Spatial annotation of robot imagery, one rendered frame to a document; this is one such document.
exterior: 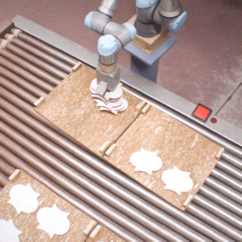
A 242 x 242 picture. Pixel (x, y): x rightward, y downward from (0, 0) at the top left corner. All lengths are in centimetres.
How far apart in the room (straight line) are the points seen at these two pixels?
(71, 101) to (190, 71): 159
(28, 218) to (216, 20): 270
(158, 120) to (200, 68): 154
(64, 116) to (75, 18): 196
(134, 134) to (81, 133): 23
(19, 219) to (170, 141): 72
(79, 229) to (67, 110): 57
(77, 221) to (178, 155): 51
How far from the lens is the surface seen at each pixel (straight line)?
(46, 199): 157
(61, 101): 179
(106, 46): 145
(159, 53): 207
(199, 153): 166
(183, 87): 305
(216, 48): 341
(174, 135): 169
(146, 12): 191
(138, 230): 152
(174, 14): 182
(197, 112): 178
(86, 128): 169
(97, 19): 159
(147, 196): 157
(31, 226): 154
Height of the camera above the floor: 238
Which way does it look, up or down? 57 degrees down
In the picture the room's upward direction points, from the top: 1 degrees clockwise
